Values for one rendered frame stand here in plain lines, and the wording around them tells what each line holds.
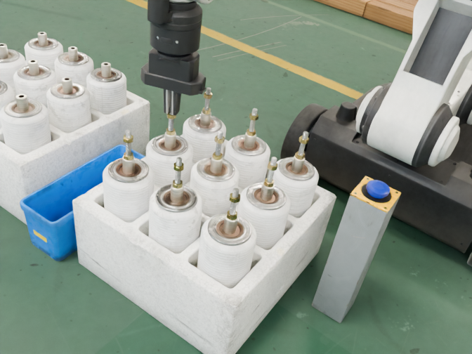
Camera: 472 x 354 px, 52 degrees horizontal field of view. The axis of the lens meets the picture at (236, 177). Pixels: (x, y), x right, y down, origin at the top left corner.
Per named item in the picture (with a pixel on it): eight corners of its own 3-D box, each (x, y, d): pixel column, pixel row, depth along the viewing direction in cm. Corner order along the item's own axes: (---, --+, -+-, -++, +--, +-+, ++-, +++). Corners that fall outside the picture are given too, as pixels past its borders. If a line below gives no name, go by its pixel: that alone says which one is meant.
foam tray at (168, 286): (192, 181, 132) (197, 124, 121) (318, 251, 117) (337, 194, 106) (78, 263, 105) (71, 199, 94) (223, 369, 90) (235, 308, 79)
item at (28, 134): (38, 158, 121) (28, 93, 110) (64, 175, 117) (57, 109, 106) (3, 175, 114) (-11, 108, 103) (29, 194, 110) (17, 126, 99)
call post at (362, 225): (325, 286, 109) (365, 176, 90) (354, 303, 106) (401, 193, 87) (310, 305, 104) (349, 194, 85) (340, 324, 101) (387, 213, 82)
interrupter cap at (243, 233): (227, 253, 79) (227, 251, 79) (198, 227, 83) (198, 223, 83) (260, 234, 83) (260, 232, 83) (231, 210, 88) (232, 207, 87)
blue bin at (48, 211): (121, 180, 129) (121, 142, 122) (153, 198, 125) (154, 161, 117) (24, 242, 108) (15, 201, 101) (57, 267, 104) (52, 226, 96)
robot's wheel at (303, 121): (309, 149, 152) (324, 93, 139) (323, 156, 150) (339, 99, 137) (273, 178, 138) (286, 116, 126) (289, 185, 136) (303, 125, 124)
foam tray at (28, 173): (57, 105, 153) (50, 51, 143) (149, 157, 138) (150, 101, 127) (-67, 157, 126) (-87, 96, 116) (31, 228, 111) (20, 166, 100)
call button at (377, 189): (369, 185, 88) (372, 175, 87) (390, 194, 87) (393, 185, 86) (360, 195, 86) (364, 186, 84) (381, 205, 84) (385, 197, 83)
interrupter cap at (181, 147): (158, 160, 97) (158, 157, 96) (146, 139, 102) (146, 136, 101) (194, 154, 100) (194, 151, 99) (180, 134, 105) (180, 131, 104)
